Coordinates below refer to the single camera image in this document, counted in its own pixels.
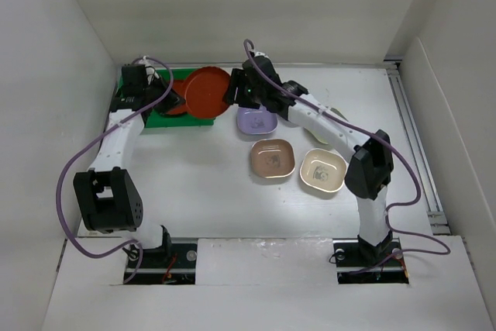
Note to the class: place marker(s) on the aluminium side rail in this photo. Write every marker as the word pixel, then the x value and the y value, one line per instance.
pixel 434 209

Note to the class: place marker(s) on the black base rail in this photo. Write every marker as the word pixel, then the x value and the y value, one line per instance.
pixel 353 268
pixel 175 268

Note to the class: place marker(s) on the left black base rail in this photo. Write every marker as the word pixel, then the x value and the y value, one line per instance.
pixel 175 268

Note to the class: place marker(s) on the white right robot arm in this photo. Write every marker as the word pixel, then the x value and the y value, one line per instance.
pixel 369 158

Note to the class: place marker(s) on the green plastic bin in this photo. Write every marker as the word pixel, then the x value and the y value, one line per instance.
pixel 201 123

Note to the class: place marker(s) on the purple square panda dish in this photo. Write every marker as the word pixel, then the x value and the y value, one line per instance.
pixel 290 124
pixel 256 121

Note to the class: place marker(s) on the brown square panda dish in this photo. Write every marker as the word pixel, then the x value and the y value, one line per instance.
pixel 272 158

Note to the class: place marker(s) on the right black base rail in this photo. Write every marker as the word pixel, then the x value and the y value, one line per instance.
pixel 353 268

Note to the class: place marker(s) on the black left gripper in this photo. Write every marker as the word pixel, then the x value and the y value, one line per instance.
pixel 172 101

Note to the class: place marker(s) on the red scalloped round plate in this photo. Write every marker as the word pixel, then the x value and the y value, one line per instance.
pixel 204 92

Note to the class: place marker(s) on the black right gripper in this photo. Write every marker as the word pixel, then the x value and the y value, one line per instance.
pixel 238 76

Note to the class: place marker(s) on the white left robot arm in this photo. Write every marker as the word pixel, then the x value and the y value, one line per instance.
pixel 109 201

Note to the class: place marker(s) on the cream square panda dish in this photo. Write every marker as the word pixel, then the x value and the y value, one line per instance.
pixel 323 170

